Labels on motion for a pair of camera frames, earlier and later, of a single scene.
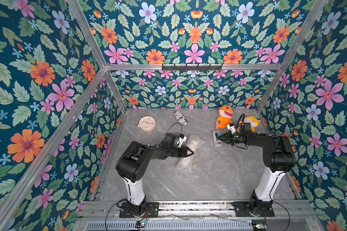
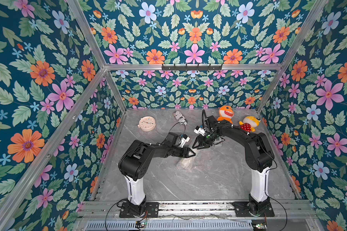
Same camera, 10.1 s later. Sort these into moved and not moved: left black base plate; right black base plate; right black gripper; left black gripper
Moved: right black gripper
Not moved: left black gripper; left black base plate; right black base plate
